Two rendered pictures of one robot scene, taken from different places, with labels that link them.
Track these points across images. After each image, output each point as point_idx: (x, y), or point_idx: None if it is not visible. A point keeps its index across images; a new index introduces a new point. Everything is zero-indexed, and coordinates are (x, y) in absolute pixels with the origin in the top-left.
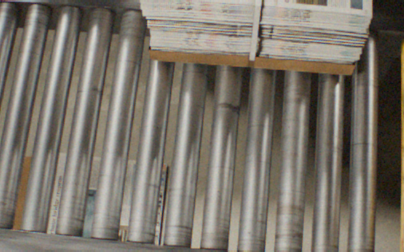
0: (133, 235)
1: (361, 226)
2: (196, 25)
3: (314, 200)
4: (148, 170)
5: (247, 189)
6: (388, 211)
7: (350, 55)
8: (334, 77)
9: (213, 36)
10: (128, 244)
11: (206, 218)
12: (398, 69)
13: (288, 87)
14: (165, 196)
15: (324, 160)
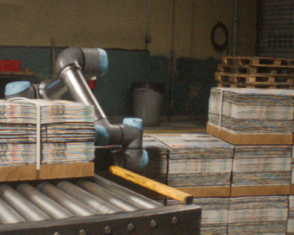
0: (16, 221)
1: (149, 201)
2: (6, 133)
3: (114, 205)
4: (5, 205)
5: (72, 204)
6: None
7: (89, 154)
8: (85, 180)
9: (15, 147)
10: (16, 223)
11: (57, 213)
12: None
13: (63, 186)
14: None
15: (106, 194)
